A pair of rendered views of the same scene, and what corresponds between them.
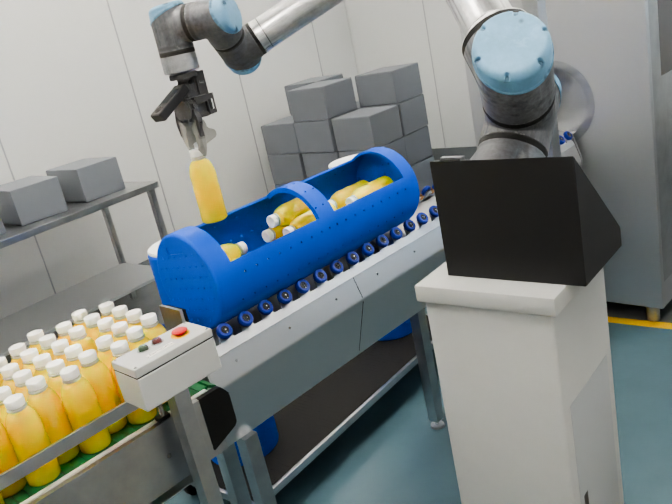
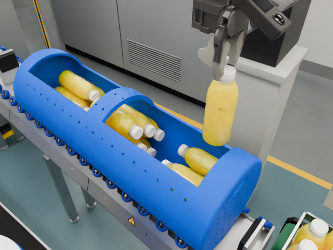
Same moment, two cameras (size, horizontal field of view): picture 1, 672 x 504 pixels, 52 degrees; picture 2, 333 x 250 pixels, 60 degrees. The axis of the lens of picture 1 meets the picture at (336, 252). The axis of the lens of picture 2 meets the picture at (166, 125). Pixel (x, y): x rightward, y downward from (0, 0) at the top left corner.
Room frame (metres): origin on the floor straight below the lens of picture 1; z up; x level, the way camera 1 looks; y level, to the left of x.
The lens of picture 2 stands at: (2.01, 0.80, 1.75)
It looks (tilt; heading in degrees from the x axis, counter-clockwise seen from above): 42 degrees down; 264
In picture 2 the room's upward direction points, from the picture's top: straight up
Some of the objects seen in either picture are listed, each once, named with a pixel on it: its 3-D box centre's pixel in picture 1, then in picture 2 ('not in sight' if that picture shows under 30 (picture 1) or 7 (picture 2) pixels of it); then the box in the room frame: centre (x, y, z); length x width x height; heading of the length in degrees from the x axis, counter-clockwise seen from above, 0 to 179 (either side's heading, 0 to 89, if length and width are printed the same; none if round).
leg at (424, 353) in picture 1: (425, 360); (63, 191); (2.52, -0.26, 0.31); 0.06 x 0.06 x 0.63; 43
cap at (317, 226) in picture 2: (148, 318); (319, 226); (1.60, 0.48, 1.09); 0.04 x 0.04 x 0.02
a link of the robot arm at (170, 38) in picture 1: (172, 29); not in sight; (1.85, 0.28, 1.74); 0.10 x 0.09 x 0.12; 72
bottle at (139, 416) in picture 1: (132, 384); not in sight; (1.47, 0.53, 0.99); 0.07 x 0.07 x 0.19
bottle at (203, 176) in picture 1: (206, 188); (220, 109); (1.83, 0.30, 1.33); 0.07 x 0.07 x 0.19
